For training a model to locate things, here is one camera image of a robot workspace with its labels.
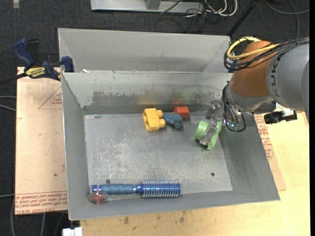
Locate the yellow toy building block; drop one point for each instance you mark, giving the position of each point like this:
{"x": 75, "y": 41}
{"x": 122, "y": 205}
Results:
{"x": 153, "y": 120}

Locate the blue toy figure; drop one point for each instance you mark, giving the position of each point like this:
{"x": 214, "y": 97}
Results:
{"x": 174, "y": 121}

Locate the black cylinder on white bracket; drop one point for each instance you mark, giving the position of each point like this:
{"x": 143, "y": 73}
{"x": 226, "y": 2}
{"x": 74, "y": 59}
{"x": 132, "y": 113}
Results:
{"x": 278, "y": 117}

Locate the red toy block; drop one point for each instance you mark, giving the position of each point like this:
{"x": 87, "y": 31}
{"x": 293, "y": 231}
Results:
{"x": 181, "y": 111}

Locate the grey metal bin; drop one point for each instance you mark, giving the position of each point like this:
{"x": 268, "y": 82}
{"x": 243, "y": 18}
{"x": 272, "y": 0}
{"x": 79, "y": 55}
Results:
{"x": 147, "y": 156}

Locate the clear pink spinning top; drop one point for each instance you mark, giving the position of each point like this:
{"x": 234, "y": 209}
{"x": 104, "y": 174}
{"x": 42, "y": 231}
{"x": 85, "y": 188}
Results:
{"x": 98, "y": 197}

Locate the blue round hairbrush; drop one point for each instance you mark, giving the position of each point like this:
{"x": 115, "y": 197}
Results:
{"x": 147, "y": 188}

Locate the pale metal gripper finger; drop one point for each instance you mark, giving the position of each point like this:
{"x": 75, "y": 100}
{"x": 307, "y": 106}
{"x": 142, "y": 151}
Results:
{"x": 208, "y": 134}

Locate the green plastic cup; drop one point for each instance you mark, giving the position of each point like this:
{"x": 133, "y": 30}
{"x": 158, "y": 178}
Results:
{"x": 201, "y": 129}

